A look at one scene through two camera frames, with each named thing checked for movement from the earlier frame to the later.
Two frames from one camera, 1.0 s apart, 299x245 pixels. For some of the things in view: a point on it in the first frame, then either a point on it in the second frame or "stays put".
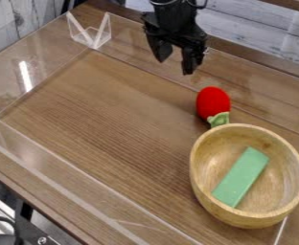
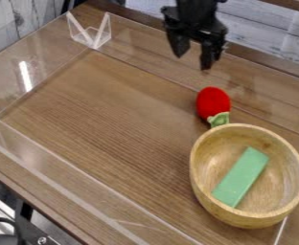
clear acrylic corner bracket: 89,36 stays put
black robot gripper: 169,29 to 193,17
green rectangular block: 239,176 stays put
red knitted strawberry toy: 214,105 stays put
